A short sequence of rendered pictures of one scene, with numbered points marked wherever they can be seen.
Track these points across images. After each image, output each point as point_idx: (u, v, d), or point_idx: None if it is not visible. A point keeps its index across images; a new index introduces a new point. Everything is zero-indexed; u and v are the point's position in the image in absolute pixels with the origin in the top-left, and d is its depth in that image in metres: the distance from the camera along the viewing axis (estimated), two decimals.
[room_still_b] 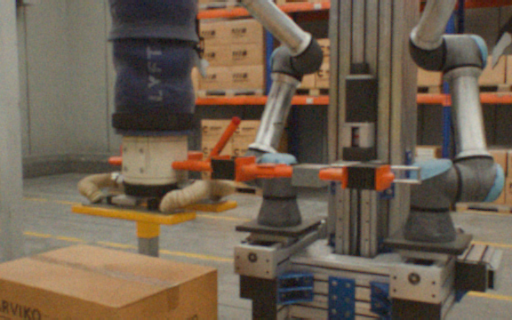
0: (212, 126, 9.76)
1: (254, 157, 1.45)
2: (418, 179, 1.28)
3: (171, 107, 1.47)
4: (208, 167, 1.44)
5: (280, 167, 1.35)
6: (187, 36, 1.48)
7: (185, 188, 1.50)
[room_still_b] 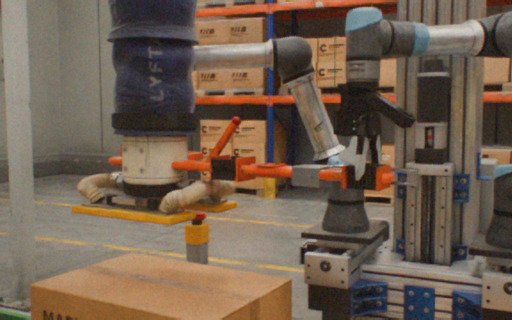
0: (211, 126, 9.63)
1: (254, 157, 1.45)
2: (414, 181, 1.24)
3: (172, 107, 1.47)
4: (208, 167, 1.44)
5: (280, 167, 1.35)
6: (188, 36, 1.48)
7: (185, 188, 1.50)
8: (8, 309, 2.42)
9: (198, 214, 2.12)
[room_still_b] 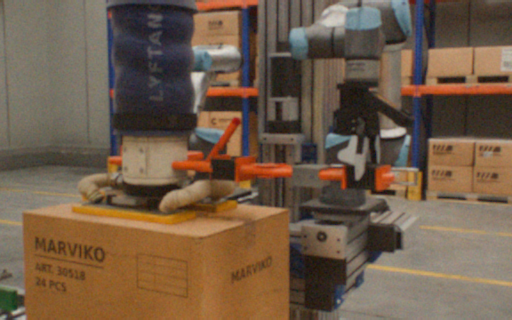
0: None
1: (254, 157, 1.45)
2: (414, 180, 1.24)
3: (172, 107, 1.47)
4: (208, 167, 1.44)
5: (280, 167, 1.35)
6: (187, 4, 1.47)
7: (185, 188, 1.50)
8: None
9: None
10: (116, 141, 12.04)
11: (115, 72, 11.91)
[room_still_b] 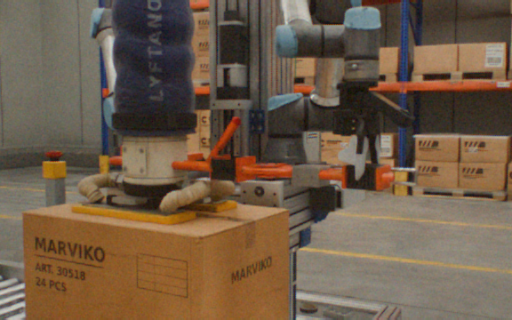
0: None
1: (254, 157, 1.45)
2: (414, 180, 1.24)
3: (172, 107, 1.47)
4: (208, 167, 1.44)
5: (280, 167, 1.35)
6: None
7: (185, 188, 1.50)
8: None
9: (53, 152, 2.43)
10: (109, 141, 12.13)
11: None
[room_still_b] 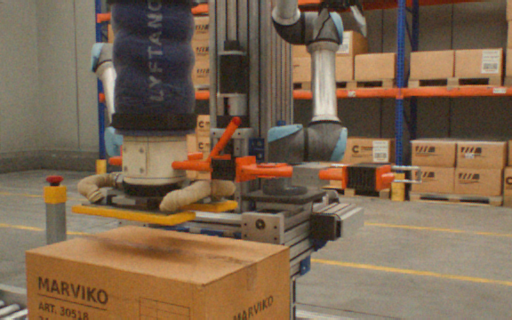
0: None
1: (254, 157, 1.45)
2: (418, 179, 1.28)
3: (172, 107, 1.47)
4: (208, 167, 1.44)
5: (280, 167, 1.35)
6: None
7: (185, 188, 1.50)
8: None
9: (54, 177, 2.45)
10: None
11: None
